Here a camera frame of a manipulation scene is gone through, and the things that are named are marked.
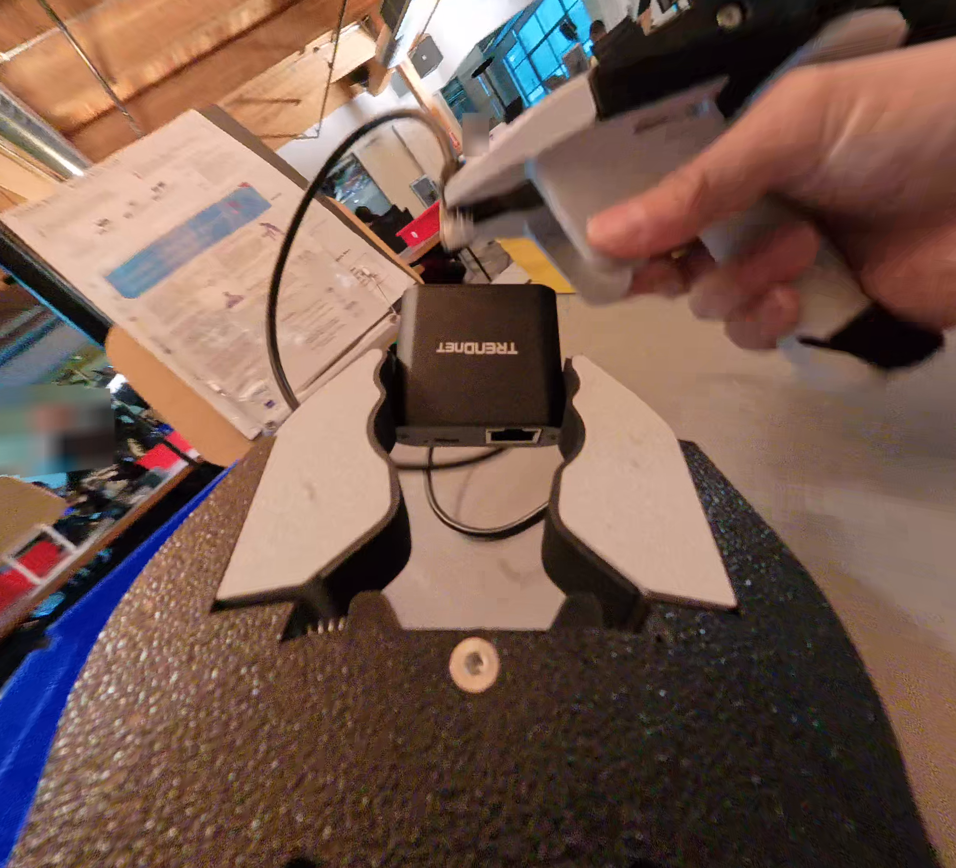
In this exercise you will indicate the grey desk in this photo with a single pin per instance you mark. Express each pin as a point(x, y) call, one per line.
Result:
point(784, 450)

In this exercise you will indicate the black network switch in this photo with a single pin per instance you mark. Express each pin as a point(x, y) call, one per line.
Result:
point(478, 360)

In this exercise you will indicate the person's right hand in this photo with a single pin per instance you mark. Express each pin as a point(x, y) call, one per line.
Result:
point(859, 173)

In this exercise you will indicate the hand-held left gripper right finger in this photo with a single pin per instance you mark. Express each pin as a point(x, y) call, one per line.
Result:
point(642, 502)

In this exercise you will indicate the yellow plastic bin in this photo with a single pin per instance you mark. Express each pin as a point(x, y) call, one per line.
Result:
point(538, 263)

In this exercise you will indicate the wooden board with instruction sheet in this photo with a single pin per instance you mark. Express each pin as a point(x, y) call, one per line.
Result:
point(187, 248)

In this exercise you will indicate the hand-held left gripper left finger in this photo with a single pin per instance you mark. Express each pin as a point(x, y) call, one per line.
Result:
point(306, 502)

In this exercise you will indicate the red plastic bin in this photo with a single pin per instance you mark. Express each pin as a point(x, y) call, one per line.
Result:
point(418, 225)

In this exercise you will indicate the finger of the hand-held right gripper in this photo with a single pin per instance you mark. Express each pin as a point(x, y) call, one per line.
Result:
point(523, 143)
point(612, 166)

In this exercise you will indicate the black wall speaker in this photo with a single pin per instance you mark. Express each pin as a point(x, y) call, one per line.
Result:
point(426, 57)

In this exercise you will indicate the blue plastic bin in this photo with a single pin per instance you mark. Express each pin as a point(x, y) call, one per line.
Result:
point(30, 696)

